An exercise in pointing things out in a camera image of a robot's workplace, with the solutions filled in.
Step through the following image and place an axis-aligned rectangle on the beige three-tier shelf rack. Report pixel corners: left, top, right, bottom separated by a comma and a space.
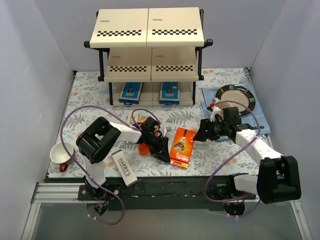
84, 7, 213, 106

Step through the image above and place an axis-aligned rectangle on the blue checked cloth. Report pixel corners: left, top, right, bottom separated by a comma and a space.
200, 83, 271, 135

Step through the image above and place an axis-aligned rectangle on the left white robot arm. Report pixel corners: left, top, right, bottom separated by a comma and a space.
76, 117, 171, 200

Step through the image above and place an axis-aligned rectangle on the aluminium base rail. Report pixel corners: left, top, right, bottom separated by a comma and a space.
22, 177, 312, 240

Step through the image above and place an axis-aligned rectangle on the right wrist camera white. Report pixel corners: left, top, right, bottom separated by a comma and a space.
206, 102, 223, 122

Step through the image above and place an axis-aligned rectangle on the floral table mat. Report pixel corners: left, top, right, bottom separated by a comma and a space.
47, 67, 279, 178

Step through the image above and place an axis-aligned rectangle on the white Harry's box front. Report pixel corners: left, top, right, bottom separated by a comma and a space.
111, 150, 138, 187

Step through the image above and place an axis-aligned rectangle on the white harry's box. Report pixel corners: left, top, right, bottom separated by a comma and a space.
111, 150, 138, 187
126, 111, 135, 125

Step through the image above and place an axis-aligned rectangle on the blue razor box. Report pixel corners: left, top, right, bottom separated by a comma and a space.
159, 82, 180, 106
118, 82, 144, 106

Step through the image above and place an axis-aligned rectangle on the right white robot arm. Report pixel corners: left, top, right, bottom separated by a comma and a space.
193, 107, 302, 204

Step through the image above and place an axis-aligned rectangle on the beige ceramic mug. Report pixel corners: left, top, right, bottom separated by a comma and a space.
212, 97, 220, 104

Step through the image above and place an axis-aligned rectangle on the orange gillette razor pack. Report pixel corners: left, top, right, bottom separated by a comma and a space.
169, 127, 196, 169
137, 118, 151, 155

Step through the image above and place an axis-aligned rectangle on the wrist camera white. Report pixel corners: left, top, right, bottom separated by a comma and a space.
163, 126, 172, 135
206, 102, 223, 122

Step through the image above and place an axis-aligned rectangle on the dark rimmed plate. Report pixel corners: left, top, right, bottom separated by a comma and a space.
215, 84, 256, 117

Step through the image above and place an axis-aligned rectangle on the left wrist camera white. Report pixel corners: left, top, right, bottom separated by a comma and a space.
163, 126, 172, 135

